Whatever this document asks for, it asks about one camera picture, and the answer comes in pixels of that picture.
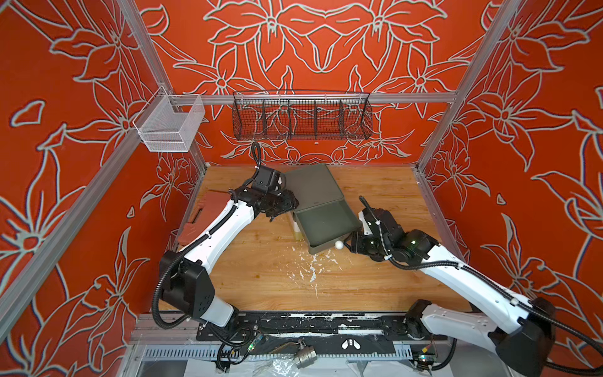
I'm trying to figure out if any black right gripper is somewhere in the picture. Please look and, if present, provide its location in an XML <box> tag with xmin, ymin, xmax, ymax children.
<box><xmin>341</xmin><ymin>228</ymin><xmax>394</xmax><ymax>255</ymax></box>

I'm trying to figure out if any olive green top drawer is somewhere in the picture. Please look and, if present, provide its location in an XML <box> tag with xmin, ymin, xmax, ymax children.
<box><xmin>293</xmin><ymin>199</ymin><xmax>361</xmax><ymax>254</ymax></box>

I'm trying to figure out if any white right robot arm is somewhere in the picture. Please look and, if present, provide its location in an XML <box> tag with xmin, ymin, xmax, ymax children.
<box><xmin>339</xmin><ymin>196</ymin><xmax>602</xmax><ymax>376</ymax></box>

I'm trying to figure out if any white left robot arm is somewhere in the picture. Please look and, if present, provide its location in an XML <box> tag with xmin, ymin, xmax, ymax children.
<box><xmin>152</xmin><ymin>141</ymin><xmax>298</xmax><ymax>331</ymax></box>

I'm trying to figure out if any metal cylinder fitting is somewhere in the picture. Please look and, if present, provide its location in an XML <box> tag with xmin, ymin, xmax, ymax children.
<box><xmin>294</xmin><ymin>346</ymin><xmax>317</xmax><ymax>369</ymax></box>

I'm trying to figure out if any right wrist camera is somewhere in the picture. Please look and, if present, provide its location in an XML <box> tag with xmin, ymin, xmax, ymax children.
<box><xmin>358</xmin><ymin>209</ymin><xmax>375</xmax><ymax>236</ymax></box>

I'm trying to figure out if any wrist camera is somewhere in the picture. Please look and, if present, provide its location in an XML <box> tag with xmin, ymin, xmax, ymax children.
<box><xmin>358</xmin><ymin>209</ymin><xmax>375</xmax><ymax>236</ymax></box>
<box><xmin>251</xmin><ymin>166</ymin><xmax>287</xmax><ymax>195</ymax></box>

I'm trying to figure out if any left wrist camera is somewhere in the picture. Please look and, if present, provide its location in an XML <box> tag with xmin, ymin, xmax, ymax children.
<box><xmin>251</xmin><ymin>166</ymin><xmax>287</xmax><ymax>195</ymax></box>

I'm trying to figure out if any black wire wall basket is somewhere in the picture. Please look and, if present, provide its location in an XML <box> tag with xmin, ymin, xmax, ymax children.
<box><xmin>232</xmin><ymin>90</ymin><xmax>374</xmax><ymax>141</ymax></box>

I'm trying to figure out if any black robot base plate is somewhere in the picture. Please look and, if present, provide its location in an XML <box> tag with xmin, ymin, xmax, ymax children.
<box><xmin>195</xmin><ymin>310</ymin><xmax>448</xmax><ymax>357</ymax></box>

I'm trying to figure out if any white mesh wall basket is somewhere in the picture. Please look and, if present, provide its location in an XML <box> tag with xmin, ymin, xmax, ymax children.
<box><xmin>133</xmin><ymin>86</ymin><xmax>206</xmax><ymax>152</ymax></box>

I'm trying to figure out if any aluminium frame rail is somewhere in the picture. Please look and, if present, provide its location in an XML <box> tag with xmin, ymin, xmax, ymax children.
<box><xmin>168</xmin><ymin>92</ymin><xmax>456</xmax><ymax>106</ymax></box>

